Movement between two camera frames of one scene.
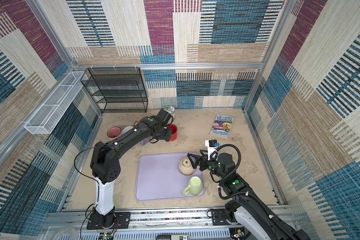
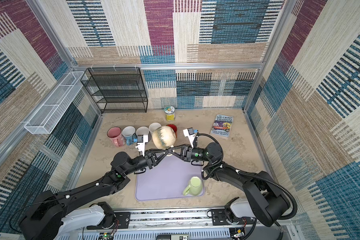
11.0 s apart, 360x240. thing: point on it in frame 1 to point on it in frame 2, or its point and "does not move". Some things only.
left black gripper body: (165, 133) to (149, 162)
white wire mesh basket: (53, 109) does not move
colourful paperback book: (222, 126) does not move
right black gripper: (203, 159) to (186, 149)
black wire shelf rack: (117, 89) does not move
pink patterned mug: (113, 132) does not move
